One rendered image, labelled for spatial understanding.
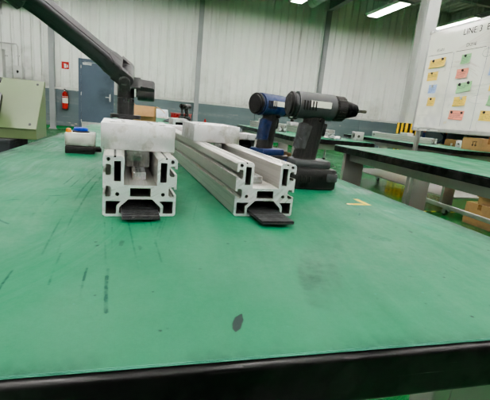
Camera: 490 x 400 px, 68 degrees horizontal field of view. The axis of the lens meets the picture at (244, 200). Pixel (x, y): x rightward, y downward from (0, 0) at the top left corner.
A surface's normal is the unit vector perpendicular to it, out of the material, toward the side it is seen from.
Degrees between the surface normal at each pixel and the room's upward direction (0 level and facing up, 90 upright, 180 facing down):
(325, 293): 0
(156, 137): 90
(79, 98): 90
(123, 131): 90
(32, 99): 45
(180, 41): 90
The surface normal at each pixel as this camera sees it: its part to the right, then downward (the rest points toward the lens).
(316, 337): 0.10, -0.97
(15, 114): 0.27, -0.51
